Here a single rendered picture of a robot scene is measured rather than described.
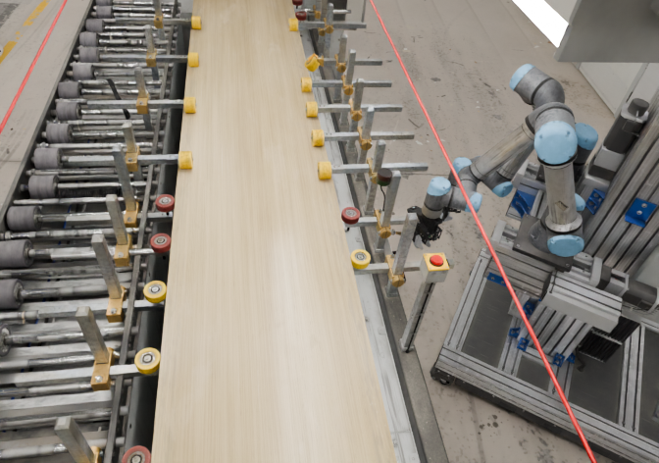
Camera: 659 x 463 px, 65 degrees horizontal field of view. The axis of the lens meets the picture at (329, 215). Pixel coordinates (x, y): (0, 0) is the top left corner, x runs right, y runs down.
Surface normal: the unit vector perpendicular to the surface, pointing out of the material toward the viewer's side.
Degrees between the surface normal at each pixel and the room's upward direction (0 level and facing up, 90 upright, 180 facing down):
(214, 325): 0
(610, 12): 90
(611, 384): 0
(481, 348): 0
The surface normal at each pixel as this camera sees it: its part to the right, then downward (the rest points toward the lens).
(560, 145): -0.32, 0.55
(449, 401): 0.09, -0.71
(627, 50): 0.15, 0.70
